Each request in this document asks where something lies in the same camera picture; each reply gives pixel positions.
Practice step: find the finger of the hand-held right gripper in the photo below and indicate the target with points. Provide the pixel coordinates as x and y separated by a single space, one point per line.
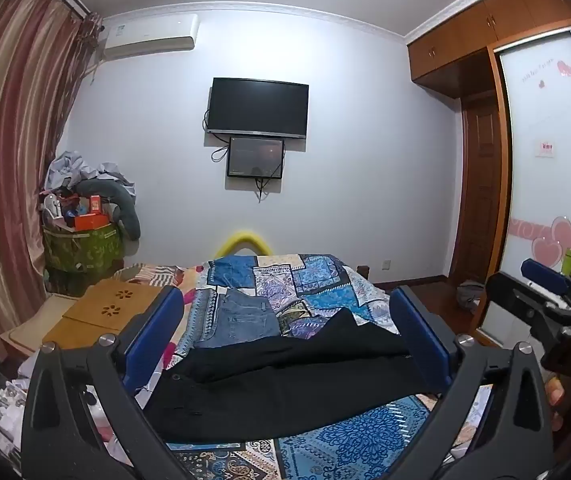
515 300
545 275

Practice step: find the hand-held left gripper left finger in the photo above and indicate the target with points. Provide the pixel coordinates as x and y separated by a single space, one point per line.
165 322

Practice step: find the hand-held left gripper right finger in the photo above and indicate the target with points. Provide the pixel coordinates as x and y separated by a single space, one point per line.
415 332

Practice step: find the black pants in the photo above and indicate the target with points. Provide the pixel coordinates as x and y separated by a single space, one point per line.
285 380

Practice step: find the person's right hand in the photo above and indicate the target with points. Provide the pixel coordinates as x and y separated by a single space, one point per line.
555 395

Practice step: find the green bottle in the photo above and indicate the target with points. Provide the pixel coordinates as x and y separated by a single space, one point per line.
569 261

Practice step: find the grey bag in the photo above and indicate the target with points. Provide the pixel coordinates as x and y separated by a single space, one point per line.
470 296

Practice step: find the orange striped blanket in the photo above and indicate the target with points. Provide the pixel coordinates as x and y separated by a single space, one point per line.
150 274

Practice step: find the bamboo folding table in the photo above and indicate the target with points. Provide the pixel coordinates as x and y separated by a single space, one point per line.
105 310

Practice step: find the blue jeans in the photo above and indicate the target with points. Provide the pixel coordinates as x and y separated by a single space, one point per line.
240 320

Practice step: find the wooden room door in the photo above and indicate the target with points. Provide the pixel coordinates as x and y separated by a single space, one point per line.
483 185

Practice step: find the green storage box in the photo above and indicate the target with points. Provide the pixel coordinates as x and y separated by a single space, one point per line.
82 250

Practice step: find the yellow foam arch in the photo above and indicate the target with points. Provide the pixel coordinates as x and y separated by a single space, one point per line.
241 240

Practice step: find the blue patchwork blanket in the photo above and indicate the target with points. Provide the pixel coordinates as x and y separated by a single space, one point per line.
315 280

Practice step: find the heart print sliding door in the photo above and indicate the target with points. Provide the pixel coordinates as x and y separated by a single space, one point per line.
550 160

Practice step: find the grey plush pillow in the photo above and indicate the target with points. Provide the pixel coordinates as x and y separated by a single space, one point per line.
128 210

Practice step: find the orange box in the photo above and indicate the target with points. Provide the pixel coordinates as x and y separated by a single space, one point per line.
90 221

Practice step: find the beige mat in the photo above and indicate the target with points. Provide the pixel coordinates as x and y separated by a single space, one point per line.
30 330

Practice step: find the small red box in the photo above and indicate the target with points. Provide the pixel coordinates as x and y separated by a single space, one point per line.
96 204

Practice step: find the pile of grey clothes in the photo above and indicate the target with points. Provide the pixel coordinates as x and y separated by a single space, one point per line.
80 167

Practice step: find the white patterned cloth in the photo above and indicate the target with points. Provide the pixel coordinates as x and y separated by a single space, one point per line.
5 410

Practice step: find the small black monitor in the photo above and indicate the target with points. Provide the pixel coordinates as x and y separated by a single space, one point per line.
256 156

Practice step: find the striped red curtain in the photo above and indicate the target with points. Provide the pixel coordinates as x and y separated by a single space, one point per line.
10 135

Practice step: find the wooden overhead cabinet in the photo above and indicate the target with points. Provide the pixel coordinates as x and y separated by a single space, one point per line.
465 35

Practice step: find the white air conditioner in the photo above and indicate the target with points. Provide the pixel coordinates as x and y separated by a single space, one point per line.
150 35

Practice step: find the white wall socket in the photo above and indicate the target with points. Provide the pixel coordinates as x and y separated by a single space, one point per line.
387 264

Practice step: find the wooden bed post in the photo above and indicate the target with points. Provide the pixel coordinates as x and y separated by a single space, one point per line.
364 272

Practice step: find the black wall television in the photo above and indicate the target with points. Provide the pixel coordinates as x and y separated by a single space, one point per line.
258 107

